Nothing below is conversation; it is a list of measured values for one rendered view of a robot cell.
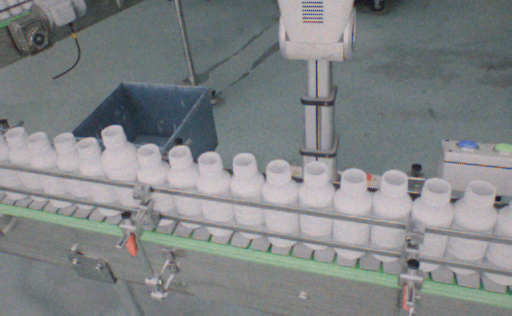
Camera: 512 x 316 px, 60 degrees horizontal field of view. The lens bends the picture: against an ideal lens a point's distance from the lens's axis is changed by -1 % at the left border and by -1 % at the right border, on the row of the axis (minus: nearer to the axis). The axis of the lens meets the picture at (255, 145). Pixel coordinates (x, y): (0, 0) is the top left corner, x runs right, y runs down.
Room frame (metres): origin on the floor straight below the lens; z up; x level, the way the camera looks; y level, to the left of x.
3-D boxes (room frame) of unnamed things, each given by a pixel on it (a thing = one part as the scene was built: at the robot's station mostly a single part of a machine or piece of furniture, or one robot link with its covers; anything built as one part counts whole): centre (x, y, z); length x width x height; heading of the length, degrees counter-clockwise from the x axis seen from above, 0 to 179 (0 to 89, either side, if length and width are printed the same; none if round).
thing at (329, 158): (1.26, -0.23, 0.45); 0.13 x 0.13 x 0.40; 70
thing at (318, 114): (1.26, -0.23, 0.65); 0.11 x 0.11 x 0.40; 70
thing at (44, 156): (0.71, 0.41, 1.08); 0.06 x 0.06 x 0.17
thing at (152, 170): (0.62, 0.19, 1.08); 0.06 x 0.06 x 0.17
